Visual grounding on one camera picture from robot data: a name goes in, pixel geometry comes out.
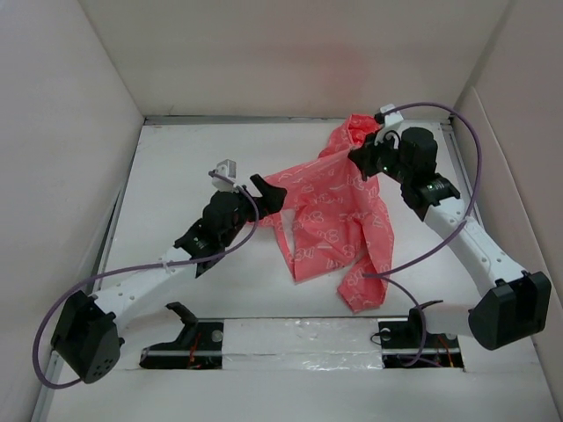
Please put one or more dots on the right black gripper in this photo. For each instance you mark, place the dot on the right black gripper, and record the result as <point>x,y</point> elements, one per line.
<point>364,156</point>

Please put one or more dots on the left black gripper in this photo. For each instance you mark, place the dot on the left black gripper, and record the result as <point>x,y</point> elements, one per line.
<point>270,200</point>

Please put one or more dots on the pink hooded kids jacket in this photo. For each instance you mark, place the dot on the pink hooded kids jacket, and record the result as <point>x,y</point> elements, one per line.
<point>333,219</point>

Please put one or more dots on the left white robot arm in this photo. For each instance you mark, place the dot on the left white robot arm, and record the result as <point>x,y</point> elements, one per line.
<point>89,334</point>

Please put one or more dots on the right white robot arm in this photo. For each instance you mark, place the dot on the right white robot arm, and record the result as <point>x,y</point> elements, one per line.
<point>513,302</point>

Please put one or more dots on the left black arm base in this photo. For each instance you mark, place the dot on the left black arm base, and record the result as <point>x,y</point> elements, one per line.
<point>198,346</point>

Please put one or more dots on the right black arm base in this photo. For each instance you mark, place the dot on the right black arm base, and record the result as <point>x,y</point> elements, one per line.
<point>400,338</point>

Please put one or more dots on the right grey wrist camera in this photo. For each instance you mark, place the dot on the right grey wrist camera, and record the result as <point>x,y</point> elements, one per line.
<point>388,117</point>

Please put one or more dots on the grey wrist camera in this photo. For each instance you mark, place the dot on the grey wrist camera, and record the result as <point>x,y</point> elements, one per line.
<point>388,117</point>
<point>225,169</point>

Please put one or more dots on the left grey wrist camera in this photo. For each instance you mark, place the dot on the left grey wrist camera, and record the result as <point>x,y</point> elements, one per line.
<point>225,169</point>

